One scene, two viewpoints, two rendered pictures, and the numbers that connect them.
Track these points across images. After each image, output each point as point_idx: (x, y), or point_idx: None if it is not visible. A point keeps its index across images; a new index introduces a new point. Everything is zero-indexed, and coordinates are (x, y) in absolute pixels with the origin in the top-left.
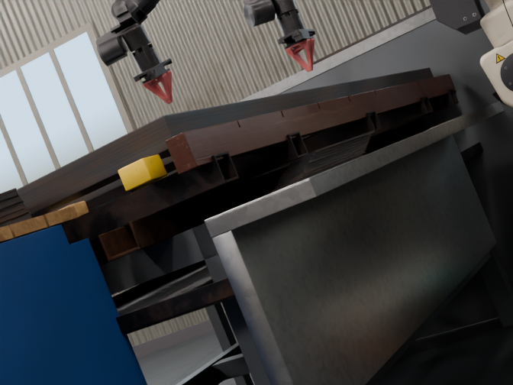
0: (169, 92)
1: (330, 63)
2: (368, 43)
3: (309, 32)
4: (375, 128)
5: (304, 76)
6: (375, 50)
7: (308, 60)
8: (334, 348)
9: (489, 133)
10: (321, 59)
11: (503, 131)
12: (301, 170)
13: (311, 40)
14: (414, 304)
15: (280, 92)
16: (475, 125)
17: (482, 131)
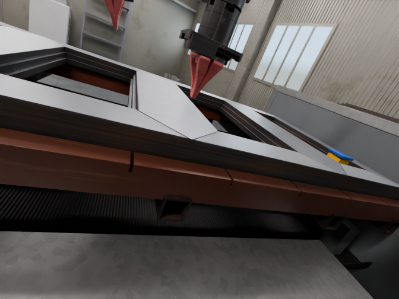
0: (113, 18)
1: (353, 115)
2: (391, 127)
3: (228, 52)
4: (181, 213)
5: (332, 107)
6: (390, 136)
7: (194, 84)
8: None
9: (386, 271)
10: (358, 107)
11: (398, 286)
12: None
13: (212, 63)
14: None
15: (313, 104)
16: (385, 254)
17: (383, 263)
